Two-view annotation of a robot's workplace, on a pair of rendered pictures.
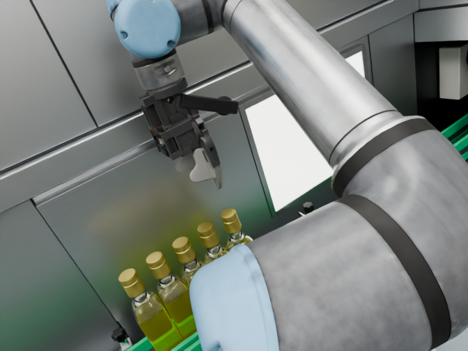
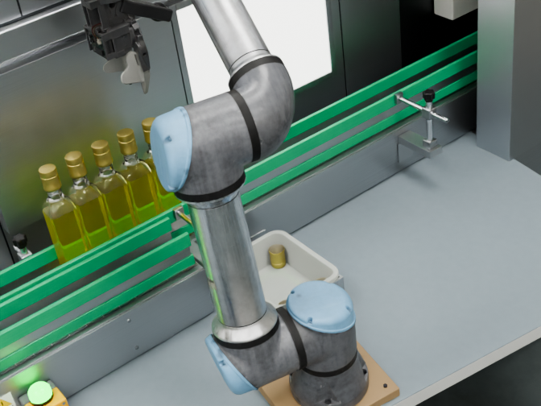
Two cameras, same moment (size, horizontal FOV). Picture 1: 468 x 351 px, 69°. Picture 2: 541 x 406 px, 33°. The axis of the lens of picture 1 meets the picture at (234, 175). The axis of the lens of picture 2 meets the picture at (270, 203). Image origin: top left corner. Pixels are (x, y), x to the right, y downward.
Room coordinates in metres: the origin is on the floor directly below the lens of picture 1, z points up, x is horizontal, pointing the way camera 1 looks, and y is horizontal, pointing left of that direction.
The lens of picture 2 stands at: (-1.04, 0.12, 2.08)
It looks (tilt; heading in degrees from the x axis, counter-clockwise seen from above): 35 degrees down; 350
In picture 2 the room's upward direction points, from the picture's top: 8 degrees counter-clockwise
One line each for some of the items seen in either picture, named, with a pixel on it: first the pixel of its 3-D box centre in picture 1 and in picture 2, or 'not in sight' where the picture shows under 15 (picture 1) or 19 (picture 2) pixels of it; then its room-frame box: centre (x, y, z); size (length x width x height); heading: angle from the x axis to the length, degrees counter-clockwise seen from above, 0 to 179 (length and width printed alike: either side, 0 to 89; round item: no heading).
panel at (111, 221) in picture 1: (247, 169); (171, 80); (0.79, -0.04, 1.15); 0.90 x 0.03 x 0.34; 112
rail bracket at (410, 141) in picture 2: not in sight; (422, 129); (0.73, -0.60, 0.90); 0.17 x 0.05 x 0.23; 22
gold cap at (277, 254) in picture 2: not in sight; (277, 256); (0.54, -0.17, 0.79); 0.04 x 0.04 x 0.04
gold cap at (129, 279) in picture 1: (131, 282); (49, 177); (0.52, 0.25, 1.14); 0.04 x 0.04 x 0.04
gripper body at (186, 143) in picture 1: (175, 119); (112, 21); (0.60, 0.07, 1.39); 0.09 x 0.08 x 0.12; 113
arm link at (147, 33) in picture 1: (158, 21); not in sight; (0.50, 0.03, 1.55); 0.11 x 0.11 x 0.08; 8
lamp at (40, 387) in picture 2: not in sight; (39, 392); (0.27, 0.37, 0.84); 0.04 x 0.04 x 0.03
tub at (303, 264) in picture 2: not in sight; (280, 282); (0.44, -0.15, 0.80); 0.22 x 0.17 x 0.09; 22
